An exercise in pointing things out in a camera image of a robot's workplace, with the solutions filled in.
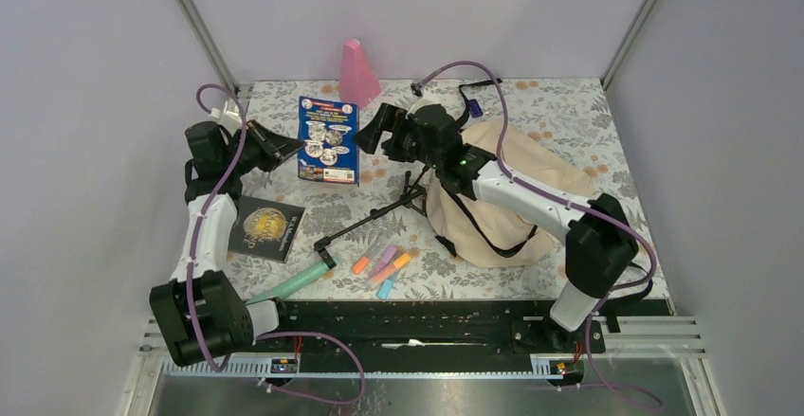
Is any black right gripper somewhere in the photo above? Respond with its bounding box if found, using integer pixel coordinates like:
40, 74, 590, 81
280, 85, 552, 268
351, 102, 442, 170

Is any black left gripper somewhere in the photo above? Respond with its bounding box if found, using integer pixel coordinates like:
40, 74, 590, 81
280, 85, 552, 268
224, 118, 306, 175

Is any cream canvas backpack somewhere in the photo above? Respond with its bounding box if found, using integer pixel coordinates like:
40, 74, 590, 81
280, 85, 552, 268
426, 78, 654, 334

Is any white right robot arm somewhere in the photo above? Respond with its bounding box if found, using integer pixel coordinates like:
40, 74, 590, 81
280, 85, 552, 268
354, 103, 639, 352

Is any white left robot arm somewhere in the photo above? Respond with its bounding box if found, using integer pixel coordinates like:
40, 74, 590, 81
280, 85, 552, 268
149, 108, 304, 371

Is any purple eraser block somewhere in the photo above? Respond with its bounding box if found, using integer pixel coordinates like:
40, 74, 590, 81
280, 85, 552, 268
466, 99, 484, 118

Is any black folding tripod stand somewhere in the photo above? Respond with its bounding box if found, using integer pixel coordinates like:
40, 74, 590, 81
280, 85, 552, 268
313, 166, 429, 275

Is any black notebook gold emblem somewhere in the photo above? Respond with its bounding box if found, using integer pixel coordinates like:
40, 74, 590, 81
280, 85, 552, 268
228, 196, 305, 262

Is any pink cone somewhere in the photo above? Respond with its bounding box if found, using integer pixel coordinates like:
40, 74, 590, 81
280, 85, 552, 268
338, 39, 382, 108

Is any pink highlighter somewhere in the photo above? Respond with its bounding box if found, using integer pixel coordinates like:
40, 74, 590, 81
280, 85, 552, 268
370, 245, 397, 277

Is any orange yellow highlighter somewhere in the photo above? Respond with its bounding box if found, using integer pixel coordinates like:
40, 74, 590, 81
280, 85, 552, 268
368, 253, 411, 289

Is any floral patterned table mat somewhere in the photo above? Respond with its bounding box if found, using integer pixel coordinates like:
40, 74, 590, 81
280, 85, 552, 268
224, 79, 649, 300

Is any mint green tube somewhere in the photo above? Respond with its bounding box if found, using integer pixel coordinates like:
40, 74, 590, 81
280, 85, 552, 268
246, 262, 330, 306

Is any light blue highlighter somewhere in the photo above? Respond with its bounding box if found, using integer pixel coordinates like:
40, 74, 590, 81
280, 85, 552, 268
376, 279, 395, 300

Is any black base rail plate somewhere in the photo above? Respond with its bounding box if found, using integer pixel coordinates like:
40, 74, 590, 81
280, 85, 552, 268
173, 298, 673, 377

